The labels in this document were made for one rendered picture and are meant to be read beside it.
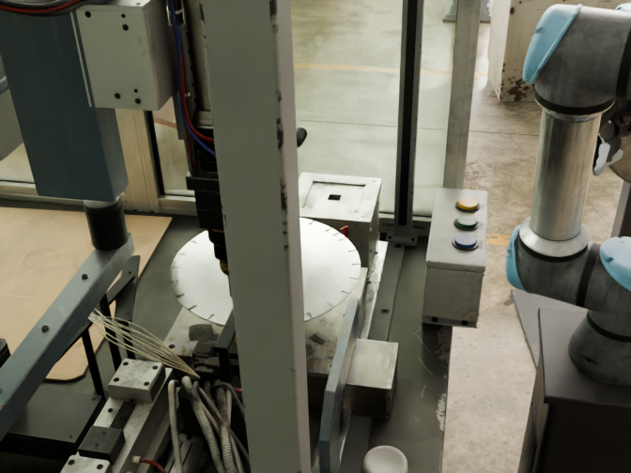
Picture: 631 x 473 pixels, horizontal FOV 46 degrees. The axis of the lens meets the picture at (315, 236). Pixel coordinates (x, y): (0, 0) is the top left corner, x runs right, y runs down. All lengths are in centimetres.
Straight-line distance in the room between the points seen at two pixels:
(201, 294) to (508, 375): 145
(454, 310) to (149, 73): 81
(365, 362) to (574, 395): 37
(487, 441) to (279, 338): 184
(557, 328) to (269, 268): 112
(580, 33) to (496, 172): 254
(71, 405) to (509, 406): 148
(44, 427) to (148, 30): 67
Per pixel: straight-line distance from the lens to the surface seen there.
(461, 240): 145
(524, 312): 273
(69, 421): 127
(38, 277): 173
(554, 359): 146
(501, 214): 329
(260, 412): 54
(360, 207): 154
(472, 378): 247
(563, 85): 113
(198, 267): 131
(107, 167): 97
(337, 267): 129
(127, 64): 89
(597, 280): 134
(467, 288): 143
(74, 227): 187
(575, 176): 123
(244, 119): 41
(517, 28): 424
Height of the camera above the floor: 171
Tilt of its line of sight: 34 degrees down
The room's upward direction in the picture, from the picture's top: 2 degrees counter-clockwise
